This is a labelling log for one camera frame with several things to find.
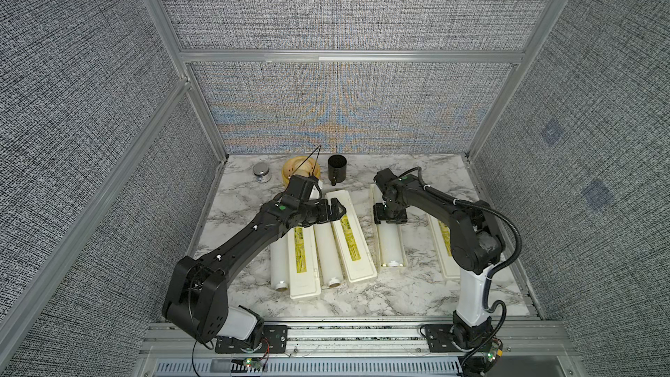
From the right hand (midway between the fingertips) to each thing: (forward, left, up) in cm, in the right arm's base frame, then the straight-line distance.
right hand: (383, 214), depth 94 cm
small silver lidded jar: (+20, +47, 0) cm, 51 cm away
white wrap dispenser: (-19, +27, +4) cm, 34 cm away
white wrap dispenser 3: (-13, -1, +3) cm, 13 cm away
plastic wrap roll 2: (-19, +19, -1) cm, 27 cm away
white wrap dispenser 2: (-19, +11, +4) cm, 22 cm away
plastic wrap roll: (-18, +35, -1) cm, 39 cm away
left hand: (-6, +16, +12) cm, 21 cm away
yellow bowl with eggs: (+30, +33, -7) cm, 45 cm away
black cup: (+20, +17, +2) cm, 26 cm away
